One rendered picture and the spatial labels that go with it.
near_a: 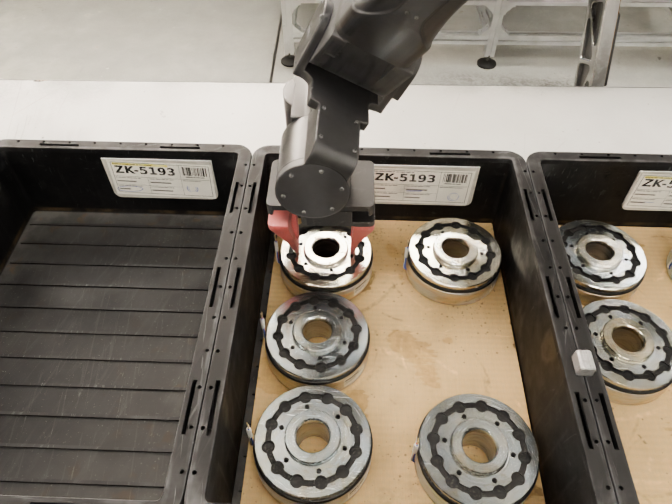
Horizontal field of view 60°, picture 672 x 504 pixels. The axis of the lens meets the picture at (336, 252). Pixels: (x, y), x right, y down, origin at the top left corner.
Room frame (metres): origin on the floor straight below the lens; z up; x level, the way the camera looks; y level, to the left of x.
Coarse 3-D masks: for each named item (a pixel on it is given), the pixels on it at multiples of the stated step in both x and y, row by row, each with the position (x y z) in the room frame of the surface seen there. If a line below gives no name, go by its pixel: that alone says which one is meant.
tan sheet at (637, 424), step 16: (640, 240) 0.46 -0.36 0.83; (656, 240) 0.46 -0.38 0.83; (656, 256) 0.43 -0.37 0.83; (656, 272) 0.41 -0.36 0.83; (640, 288) 0.39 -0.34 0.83; (656, 288) 0.39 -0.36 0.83; (640, 304) 0.36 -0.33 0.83; (656, 304) 0.36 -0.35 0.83; (656, 400) 0.25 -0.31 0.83; (624, 416) 0.24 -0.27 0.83; (640, 416) 0.24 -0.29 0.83; (656, 416) 0.24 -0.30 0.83; (624, 432) 0.22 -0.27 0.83; (640, 432) 0.22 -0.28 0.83; (656, 432) 0.22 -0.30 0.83; (624, 448) 0.20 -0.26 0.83; (640, 448) 0.20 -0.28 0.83; (656, 448) 0.20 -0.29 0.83; (640, 464) 0.19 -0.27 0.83; (656, 464) 0.19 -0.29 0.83; (640, 480) 0.18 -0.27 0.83; (656, 480) 0.18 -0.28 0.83; (640, 496) 0.16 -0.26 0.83; (656, 496) 0.16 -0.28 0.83
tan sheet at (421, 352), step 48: (384, 240) 0.46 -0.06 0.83; (384, 288) 0.39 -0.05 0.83; (384, 336) 0.32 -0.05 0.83; (432, 336) 0.32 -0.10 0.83; (480, 336) 0.32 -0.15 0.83; (384, 384) 0.27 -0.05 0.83; (432, 384) 0.27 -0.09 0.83; (480, 384) 0.27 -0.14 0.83; (384, 432) 0.22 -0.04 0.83; (384, 480) 0.18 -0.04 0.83
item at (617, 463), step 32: (544, 160) 0.49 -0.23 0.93; (576, 160) 0.48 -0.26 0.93; (608, 160) 0.48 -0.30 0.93; (640, 160) 0.48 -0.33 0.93; (544, 192) 0.44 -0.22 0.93; (544, 224) 0.39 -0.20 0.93; (576, 288) 0.31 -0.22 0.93; (576, 320) 0.28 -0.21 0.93; (608, 416) 0.19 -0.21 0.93; (608, 448) 0.16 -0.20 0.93
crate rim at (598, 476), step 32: (256, 160) 0.48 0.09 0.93; (416, 160) 0.49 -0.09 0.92; (448, 160) 0.49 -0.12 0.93; (480, 160) 0.49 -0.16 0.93; (512, 160) 0.48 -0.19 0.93; (256, 192) 0.43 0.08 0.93; (544, 256) 0.35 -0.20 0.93; (544, 288) 0.31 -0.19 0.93; (224, 320) 0.28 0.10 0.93; (224, 352) 0.24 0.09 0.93; (224, 384) 0.22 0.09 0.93; (576, 384) 0.22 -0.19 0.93; (576, 416) 0.19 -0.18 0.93; (192, 480) 0.14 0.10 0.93; (608, 480) 0.14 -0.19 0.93
